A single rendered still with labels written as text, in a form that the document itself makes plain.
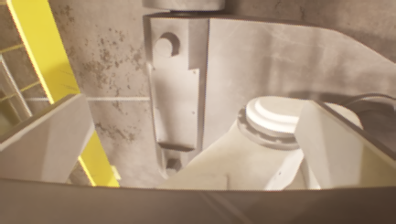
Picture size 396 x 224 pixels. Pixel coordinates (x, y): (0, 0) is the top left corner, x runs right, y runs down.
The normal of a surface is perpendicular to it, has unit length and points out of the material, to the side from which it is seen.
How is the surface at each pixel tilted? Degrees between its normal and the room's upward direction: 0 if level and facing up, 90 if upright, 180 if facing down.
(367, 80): 0
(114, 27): 0
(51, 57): 90
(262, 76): 0
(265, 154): 90
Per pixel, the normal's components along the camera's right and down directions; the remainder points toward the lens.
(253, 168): 0.03, -0.85
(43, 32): 0.98, 0.04
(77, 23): -0.20, 0.51
